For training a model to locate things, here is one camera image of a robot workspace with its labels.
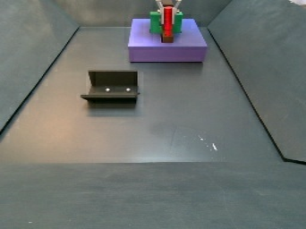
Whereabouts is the brown block with hole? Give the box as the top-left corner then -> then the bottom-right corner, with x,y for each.
161,34 -> 173,43

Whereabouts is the black angle bracket holder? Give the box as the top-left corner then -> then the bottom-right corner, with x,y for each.
81,70 -> 138,101

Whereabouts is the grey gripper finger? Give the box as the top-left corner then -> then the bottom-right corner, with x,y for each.
172,0 -> 181,24
154,0 -> 164,24

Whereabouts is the green left block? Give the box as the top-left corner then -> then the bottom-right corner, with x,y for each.
149,12 -> 161,34

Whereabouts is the red peg object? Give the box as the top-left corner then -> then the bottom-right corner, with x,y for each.
162,6 -> 173,38

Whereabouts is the purple board base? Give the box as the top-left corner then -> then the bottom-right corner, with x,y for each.
128,19 -> 208,63

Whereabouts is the green block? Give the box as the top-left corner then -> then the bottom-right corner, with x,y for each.
149,12 -> 161,34
172,12 -> 182,34

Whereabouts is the green right block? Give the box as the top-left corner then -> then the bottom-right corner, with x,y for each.
172,12 -> 182,34

